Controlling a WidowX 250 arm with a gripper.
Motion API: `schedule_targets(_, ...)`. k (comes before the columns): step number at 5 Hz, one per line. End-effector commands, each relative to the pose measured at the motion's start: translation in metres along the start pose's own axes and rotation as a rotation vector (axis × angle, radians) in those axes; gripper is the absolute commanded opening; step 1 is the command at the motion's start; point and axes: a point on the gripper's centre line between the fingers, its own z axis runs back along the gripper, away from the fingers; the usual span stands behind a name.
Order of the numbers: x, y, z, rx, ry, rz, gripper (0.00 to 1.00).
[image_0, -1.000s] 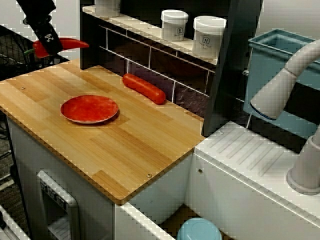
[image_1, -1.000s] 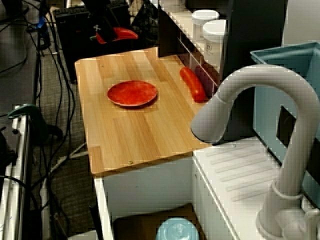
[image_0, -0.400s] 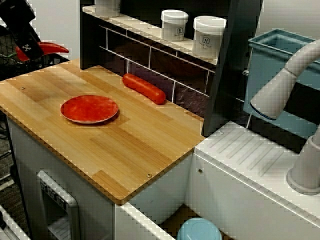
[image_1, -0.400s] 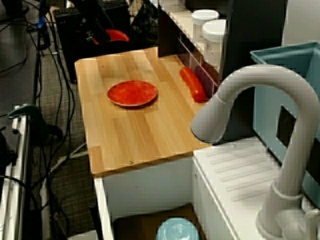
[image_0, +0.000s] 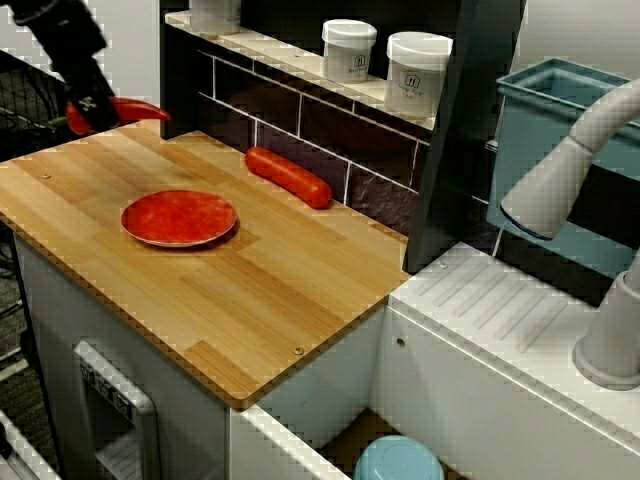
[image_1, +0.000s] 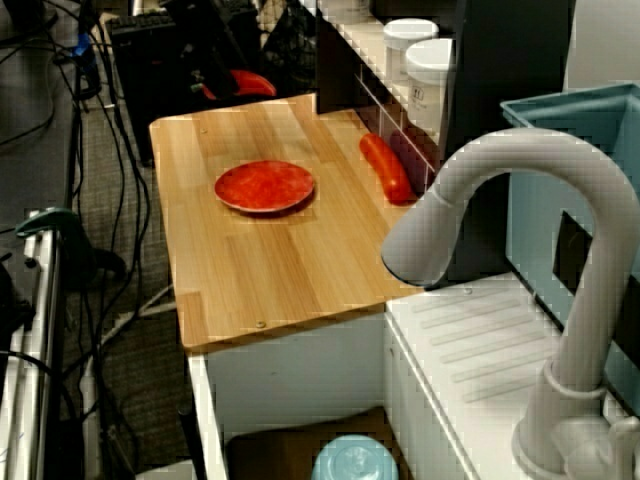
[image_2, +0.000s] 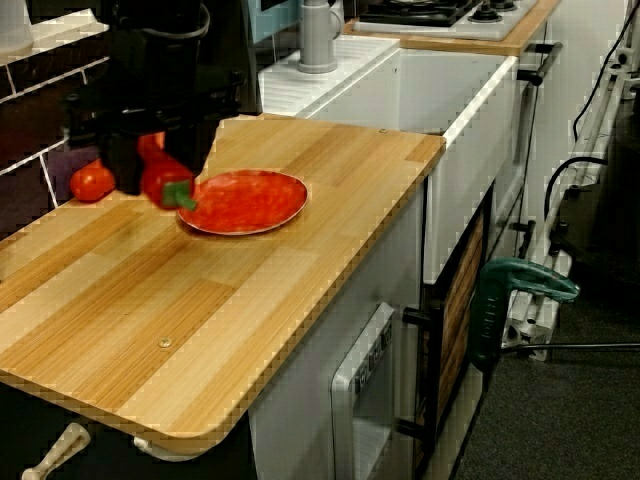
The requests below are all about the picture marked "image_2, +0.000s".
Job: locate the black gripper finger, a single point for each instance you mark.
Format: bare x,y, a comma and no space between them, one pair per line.
122,165
192,145

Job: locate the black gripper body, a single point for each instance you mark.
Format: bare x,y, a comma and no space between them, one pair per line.
160,100

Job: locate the red toy pepper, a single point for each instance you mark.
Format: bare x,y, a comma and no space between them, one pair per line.
157,182

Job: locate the red round plate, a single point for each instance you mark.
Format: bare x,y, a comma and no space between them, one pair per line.
250,200

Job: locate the dark tiled backsplash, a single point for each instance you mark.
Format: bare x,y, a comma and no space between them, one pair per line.
30,75

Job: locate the teal plastic bin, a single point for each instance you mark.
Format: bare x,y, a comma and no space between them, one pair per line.
270,20

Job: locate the grey curved faucet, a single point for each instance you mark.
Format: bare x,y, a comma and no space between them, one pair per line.
315,40

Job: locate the white sink unit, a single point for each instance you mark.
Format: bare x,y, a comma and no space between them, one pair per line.
425,90

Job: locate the black toy stove top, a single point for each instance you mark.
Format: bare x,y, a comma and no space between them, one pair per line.
425,15

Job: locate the white kitchen cabinet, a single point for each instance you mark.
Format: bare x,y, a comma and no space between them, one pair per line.
300,400

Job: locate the white hook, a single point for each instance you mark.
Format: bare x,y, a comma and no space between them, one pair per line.
165,450

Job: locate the cream hook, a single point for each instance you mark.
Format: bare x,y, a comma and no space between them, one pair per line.
55,450

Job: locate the grey toy dishwasher door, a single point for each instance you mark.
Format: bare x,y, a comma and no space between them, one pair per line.
370,400

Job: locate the wooden cabinet door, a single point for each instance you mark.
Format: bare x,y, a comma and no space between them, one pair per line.
462,310

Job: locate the aluminium frame rail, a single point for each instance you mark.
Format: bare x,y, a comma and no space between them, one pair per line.
525,332

